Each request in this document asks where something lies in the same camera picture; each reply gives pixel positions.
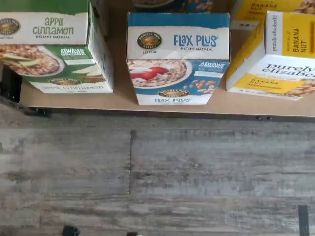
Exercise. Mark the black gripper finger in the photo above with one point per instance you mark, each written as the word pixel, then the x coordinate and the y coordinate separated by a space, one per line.
pixel 71 232
pixel 132 234

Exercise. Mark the blue flax plus oatmeal box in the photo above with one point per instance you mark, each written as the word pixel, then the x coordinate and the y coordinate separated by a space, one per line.
pixel 177 41
pixel 172 6

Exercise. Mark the wooden shelf board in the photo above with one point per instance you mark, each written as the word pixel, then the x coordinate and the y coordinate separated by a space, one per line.
pixel 172 107

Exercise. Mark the green apple cinnamon oatmeal box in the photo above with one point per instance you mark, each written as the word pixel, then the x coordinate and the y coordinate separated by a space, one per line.
pixel 49 32
pixel 101 14

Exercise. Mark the yellow banana nut granola box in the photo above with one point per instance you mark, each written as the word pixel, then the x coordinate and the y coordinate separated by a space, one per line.
pixel 283 49
pixel 270 7

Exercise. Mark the dark grey metal bar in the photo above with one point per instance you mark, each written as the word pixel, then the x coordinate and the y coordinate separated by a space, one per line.
pixel 303 221

